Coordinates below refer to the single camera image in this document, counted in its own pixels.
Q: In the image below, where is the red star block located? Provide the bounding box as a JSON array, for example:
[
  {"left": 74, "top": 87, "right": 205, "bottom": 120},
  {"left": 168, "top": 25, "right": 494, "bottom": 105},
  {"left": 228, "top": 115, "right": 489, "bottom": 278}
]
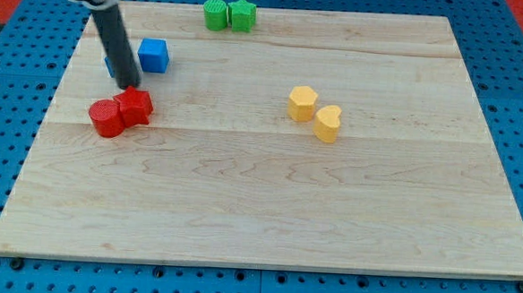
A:
[{"left": 113, "top": 86, "right": 154, "bottom": 128}]

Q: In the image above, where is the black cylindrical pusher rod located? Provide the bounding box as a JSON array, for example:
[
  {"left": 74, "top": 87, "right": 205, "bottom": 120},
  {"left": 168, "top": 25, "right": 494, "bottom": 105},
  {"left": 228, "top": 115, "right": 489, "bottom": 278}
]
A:
[{"left": 91, "top": 4, "right": 141, "bottom": 90}]

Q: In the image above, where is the red cylinder block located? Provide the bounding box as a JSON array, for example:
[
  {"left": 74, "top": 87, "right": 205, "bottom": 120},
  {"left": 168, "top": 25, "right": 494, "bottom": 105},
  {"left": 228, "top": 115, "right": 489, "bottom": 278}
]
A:
[{"left": 89, "top": 99, "right": 125, "bottom": 138}]

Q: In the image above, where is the green star block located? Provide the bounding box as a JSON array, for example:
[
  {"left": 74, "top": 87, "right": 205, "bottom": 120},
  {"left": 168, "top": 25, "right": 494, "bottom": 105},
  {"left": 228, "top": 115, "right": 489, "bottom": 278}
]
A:
[{"left": 227, "top": 0, "right": 256, "bottom": 33}]

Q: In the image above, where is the wooden board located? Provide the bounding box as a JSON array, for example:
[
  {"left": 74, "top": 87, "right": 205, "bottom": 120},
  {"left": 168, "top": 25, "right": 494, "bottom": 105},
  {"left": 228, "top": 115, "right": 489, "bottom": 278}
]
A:
[{"left": 0, "top": 1, "right": 523, "bottom": 280}]

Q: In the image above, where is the yellow pentagon block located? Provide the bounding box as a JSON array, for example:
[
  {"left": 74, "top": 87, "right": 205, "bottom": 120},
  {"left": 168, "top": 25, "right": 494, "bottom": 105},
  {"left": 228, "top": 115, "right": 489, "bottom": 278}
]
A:
[{"left": 287, "top": 86, "right": 318, "bottom": 123}]

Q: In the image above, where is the yellow heart block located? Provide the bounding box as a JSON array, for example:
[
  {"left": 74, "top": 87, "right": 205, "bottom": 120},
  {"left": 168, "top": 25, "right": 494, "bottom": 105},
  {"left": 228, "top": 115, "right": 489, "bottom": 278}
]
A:
[{"left": 313, "top": 105, "right": 341, "bottom": 144}]

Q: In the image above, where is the blue cube block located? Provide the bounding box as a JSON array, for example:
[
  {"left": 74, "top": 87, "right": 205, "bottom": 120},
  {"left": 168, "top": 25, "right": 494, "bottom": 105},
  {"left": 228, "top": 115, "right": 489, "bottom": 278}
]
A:
[{"left": 138, "top": 39, "right": 170, "bottom": 73}]

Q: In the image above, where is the green cylinder block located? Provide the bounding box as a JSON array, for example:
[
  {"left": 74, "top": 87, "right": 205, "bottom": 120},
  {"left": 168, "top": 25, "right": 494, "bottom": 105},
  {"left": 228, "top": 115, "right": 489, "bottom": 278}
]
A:
[{"left": 202, "top": 0, "right": 227, "bottom": 31}]

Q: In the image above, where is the blue block behind rod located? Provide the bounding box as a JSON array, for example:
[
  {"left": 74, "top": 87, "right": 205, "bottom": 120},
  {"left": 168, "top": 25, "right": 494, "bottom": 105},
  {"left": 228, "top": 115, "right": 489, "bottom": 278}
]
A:
[{"left": 104, "top": 56, "right": 115, "bottom": 78}]

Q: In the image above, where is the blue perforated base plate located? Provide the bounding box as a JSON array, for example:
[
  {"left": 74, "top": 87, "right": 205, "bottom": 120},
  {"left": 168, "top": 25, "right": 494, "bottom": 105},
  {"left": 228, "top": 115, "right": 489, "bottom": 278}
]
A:
[{"left": 0, "top": 0, "right": 523, "bottom": 293}]

